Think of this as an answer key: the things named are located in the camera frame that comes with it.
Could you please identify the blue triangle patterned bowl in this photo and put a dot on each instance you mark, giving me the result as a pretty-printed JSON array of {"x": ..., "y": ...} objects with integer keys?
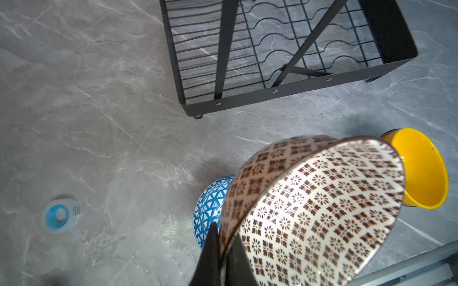
[{"x": 209, "y": 207}]

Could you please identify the yellow bowl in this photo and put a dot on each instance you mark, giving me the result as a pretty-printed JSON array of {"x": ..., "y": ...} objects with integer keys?
[{"x": 425, "y": 170}]

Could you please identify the blue white tape roll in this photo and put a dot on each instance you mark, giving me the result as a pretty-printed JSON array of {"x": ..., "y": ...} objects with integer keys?
[{"x": 60, "y": 215}]

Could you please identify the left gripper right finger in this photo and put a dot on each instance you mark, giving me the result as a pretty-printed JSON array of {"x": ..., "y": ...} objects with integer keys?
[{"x": 238, "y": 271}]

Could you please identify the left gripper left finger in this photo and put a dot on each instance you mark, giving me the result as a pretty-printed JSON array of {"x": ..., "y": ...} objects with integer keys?
[{"x": 207, "y": 271}]

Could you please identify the brown floral patterned bowl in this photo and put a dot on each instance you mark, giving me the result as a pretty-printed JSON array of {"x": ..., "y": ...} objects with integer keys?
[{"x": 313, "y": 211}]

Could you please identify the black wire dish rack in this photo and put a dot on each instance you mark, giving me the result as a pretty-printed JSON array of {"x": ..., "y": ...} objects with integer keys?
[{"x": 228, "y": 54}]

